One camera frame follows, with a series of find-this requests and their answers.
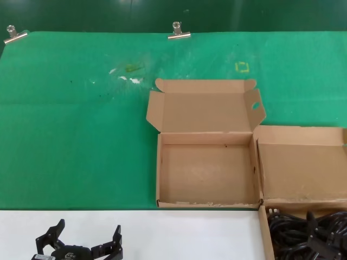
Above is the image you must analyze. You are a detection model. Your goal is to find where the black power cable pile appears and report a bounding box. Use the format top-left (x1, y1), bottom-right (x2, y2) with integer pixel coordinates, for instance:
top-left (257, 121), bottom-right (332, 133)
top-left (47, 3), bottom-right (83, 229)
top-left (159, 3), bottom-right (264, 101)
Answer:
top-left (267, 207), bottom-right (347, 260)

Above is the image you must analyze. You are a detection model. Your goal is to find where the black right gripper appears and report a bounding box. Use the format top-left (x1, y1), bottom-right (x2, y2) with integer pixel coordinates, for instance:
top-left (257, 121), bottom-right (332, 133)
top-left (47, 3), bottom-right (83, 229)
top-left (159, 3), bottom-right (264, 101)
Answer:
top-left (306, 211), bottom-right (347, 260)

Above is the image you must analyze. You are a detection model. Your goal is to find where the silver metal binder clip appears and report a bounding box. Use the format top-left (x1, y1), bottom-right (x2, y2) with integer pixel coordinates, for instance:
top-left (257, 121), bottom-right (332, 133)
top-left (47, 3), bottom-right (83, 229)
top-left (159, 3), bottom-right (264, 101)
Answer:
top-left (167, 21), bottom-right (191, 41)
top-left (3, 24), bottom-right (29, 46)

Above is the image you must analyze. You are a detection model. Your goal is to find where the open cardboard box, plain flap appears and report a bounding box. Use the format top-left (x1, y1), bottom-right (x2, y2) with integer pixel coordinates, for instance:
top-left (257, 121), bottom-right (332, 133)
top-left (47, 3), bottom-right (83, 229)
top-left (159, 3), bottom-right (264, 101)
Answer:
top-left (253, 125), bottom-right (347, 260)

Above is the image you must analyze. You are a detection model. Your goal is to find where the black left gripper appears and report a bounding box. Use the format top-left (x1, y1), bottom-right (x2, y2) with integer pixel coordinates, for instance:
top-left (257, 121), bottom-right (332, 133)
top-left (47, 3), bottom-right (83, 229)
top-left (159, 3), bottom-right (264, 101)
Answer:
top-left (30, 218), bottom-right (123, 260)

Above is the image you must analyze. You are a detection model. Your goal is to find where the open cardboard box, holed flap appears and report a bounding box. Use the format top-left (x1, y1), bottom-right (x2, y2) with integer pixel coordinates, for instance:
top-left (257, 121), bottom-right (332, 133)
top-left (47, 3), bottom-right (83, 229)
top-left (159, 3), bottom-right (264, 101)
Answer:
top-left (145, 78), bottom-right (267, 209)

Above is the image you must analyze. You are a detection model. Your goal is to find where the green table mat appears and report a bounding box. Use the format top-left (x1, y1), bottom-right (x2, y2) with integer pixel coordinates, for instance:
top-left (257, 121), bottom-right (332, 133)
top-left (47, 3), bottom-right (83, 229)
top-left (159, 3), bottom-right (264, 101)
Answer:
top-left (0, 30), bottom-right (347, 211)

